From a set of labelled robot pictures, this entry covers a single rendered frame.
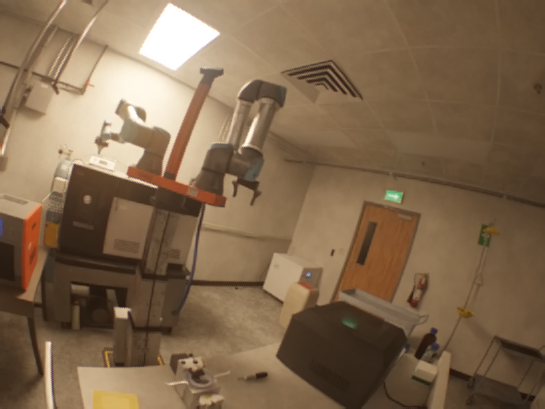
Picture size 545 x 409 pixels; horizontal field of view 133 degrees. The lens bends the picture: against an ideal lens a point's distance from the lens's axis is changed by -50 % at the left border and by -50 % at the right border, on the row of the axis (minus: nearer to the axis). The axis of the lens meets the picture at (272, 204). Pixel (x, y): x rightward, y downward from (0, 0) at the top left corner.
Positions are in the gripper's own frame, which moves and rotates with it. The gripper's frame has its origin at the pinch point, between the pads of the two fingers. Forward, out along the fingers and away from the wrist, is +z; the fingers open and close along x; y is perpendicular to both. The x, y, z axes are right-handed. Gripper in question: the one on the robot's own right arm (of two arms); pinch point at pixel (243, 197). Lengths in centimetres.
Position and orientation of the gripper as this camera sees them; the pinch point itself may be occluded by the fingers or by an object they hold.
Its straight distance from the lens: 147.1
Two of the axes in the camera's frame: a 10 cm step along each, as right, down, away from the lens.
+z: -2.9, 8.7, 4.0
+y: -3.9, 2.8, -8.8
